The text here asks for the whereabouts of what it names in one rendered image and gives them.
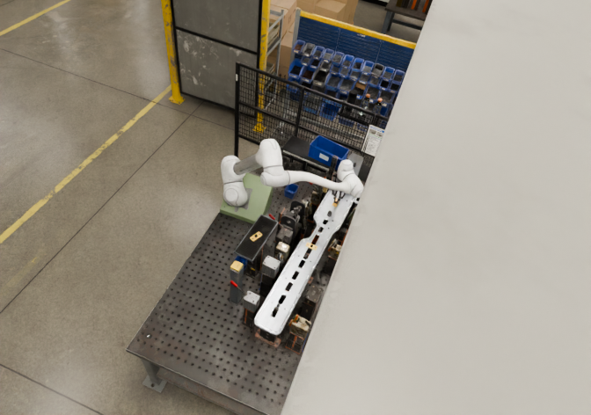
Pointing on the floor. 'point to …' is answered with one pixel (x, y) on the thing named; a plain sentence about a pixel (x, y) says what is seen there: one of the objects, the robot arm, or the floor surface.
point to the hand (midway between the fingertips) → (336, 200)
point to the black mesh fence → (288, 114)
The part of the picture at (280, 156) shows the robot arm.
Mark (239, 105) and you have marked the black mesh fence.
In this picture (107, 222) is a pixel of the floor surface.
